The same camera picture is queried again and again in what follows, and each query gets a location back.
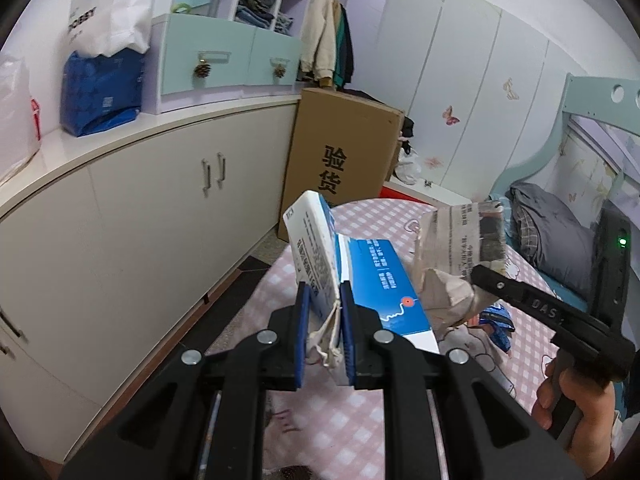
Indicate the gold butterfly sticker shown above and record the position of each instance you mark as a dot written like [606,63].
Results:
[509,89]

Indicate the person's right forearm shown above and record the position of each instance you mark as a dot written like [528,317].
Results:
[602,466]

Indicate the dark green hanging garment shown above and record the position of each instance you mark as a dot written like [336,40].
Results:
[345,45]

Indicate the person's right hand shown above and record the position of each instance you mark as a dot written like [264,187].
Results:
[595,420]

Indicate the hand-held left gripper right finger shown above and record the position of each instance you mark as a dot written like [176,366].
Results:
[348,340]

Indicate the grey pillow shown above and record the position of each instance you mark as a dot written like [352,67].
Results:
[560,240]

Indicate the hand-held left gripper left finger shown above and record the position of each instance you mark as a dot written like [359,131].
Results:
[302,340]

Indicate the white red plastic bag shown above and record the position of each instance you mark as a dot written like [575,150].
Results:
[17,120]

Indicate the blue plastic package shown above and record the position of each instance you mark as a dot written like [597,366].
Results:
[100,92]

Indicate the brown cardboard box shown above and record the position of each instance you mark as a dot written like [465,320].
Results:
[340,150]

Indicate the pine cone drawer knob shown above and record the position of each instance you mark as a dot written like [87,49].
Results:
[202,70]
[279,71]

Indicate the turquoise drawer unit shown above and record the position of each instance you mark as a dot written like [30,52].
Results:
[225,70]

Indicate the pink butterfly sticker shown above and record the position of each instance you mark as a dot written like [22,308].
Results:
[450,115]

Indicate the small white plastic bag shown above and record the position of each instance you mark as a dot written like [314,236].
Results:
[409,169]

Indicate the folded clothes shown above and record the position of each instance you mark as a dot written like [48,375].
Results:
[255,10]

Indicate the pink checked bed sheet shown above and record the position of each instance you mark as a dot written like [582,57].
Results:
[345,430]

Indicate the white wardrobe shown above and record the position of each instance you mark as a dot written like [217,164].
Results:
[475,70]

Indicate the beige hanging jacket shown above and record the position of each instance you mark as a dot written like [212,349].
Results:
[320,35]

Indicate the blue snack bag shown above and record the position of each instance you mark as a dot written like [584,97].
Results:
[497,330]

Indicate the blue white cardboard box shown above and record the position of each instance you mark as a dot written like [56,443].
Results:
[375,275]

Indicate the turquoise bed frame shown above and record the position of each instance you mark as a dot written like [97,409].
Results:
[590,95]

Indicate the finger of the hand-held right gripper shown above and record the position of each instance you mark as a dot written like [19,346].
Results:
[520,295]

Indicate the dark clothing pile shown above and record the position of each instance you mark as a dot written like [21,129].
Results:
[406,132]

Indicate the white printed plastic bag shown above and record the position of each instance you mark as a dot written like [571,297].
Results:
[112,5]

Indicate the long white cabinet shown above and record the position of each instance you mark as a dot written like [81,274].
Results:
[125,240]

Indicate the plaid pillow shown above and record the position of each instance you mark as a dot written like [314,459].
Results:
[524,232]

